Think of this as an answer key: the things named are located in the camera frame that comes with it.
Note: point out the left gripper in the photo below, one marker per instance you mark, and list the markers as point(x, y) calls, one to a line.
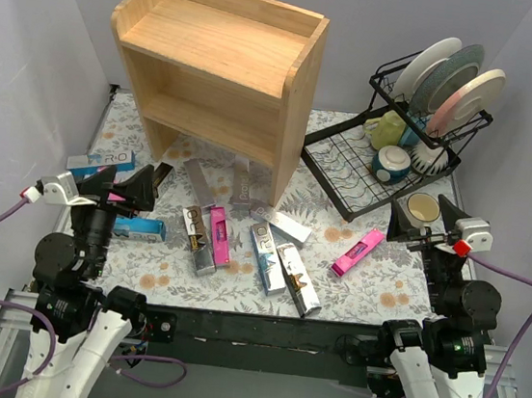
point(102, 195)

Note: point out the white plate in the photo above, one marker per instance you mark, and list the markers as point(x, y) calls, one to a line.
point(421, 66)

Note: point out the green mug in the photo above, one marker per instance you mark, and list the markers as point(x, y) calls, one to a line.
point(385, 130)

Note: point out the silver Protect toothpaste box upright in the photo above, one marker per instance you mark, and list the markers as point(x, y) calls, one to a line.
point(240, 196)

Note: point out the silver black gold toothpaste box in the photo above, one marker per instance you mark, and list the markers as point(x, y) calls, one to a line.
point(200, 249)

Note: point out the wooden two-tier shelf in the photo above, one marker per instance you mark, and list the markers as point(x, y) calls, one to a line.
point(240, 74)

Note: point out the black striped white bowl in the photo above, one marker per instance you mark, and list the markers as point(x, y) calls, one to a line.
point(429, 161)

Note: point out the pink toothpaste box centre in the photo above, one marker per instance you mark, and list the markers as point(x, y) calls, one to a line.
point(219, 236)

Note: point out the grey speckled plate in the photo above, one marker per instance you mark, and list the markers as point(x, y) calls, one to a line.
point(460, 68)

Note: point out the blue mug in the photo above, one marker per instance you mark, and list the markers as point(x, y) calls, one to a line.
point(409, 138)

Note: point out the pink toothpaste box right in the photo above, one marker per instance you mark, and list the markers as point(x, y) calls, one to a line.
point(358, 252)

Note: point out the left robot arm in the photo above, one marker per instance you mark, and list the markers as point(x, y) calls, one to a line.
point(76, 327)

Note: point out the floral table mat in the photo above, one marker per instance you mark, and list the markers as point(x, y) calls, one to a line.
point(387, 284)

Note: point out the pink toothpaste box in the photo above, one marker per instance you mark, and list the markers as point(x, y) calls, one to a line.
point(358, 252)
point(219, 236)
point(114, 197)

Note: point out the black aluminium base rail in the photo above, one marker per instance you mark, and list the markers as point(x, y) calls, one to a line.
point(350, 354)

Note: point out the black wire dish rack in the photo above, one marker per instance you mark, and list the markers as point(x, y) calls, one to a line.
point(340, 156)

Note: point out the pink toothpaste box left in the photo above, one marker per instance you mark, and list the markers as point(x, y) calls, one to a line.
point(114, 197)

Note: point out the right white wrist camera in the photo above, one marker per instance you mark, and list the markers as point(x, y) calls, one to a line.
point(475, 236)

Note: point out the teal spotted bowl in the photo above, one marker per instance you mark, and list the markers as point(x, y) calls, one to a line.
point(391, 164)

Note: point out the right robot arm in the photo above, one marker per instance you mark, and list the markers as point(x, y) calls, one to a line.
point(444, 356)

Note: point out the silver toothpaste box slanted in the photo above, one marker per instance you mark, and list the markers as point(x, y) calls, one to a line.
point(198, 182)

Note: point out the cream enamel mug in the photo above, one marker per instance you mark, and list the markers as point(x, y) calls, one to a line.
point(421, 209)

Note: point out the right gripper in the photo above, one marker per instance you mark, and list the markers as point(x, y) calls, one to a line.
point(427, 238)

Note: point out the pink and cream plate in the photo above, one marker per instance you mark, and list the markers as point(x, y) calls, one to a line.
point(470, 99)

